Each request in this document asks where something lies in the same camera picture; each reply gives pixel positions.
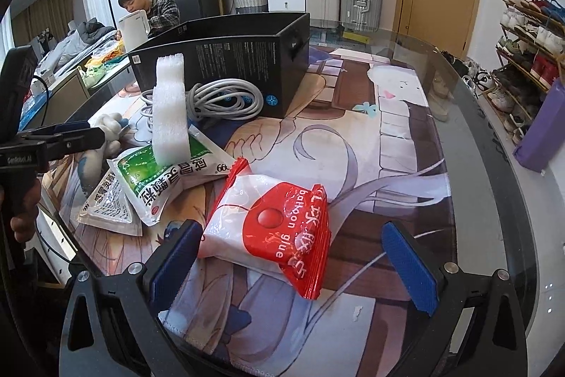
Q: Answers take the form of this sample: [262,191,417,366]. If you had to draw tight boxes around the beige curtain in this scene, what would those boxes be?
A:
[9,0,74,47]

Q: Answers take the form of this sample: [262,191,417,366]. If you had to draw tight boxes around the purple paper bag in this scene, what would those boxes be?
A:
[512,77,565,174]

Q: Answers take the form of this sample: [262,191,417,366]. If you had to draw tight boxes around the wicker basket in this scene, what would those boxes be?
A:
[232,0,269,14]

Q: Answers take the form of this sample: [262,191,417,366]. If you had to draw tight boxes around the red white plastic packet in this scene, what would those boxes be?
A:
[197,157,332,301]

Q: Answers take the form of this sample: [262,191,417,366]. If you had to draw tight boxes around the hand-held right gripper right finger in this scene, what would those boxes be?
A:
[381,221,529,377]

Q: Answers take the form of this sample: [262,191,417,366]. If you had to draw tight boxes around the wooden shoe rack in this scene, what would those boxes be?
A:
[494,0,565,141]

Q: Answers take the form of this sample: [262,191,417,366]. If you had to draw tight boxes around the white electric kettle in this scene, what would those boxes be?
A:
[117,10,151,53]

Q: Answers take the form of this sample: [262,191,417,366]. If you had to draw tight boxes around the colourful cloth pile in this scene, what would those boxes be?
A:
[82,39,130,90]

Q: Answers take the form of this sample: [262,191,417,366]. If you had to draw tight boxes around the white power strip with cable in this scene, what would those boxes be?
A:
[140,78,265,123]

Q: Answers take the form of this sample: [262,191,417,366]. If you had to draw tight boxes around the green white medicine packet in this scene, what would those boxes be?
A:
[77,178,144,237]
[107,125,242,228]

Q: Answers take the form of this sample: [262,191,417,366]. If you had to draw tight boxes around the rows of shoes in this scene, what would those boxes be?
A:
[491,0,565,141]

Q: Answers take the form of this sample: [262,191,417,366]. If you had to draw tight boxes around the white foam block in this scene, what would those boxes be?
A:
[151,54,192,168]

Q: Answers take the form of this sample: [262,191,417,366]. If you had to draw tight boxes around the white blue plush toy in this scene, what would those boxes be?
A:
[77,113,131,193]

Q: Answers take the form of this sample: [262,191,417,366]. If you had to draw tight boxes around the black cable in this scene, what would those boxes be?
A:
[30,74,52,131]

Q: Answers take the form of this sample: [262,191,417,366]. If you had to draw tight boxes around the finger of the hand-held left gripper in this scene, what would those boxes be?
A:
[17,121,92,140]
[42,127,107,160]

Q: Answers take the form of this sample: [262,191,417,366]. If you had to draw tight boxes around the person's left hand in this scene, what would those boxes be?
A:
[9,213,35,245]

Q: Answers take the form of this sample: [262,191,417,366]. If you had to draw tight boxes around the grey padded jacket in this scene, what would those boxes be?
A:
[42,18,118,74]

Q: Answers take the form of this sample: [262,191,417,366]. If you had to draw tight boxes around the printed desk mat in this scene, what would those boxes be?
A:
[44,41,456,377]

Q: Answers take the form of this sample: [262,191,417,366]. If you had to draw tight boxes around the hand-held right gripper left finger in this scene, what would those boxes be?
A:
[59,219,204,377]

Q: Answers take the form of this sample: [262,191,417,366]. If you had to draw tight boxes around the grey drawer cabinet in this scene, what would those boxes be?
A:
[43,67,91,127]

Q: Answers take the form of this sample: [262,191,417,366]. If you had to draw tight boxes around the black cardboard box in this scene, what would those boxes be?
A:
[128,12,311,121]

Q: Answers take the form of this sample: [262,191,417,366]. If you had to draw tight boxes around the pile of loose shoes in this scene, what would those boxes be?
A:
[426,49,497,122]

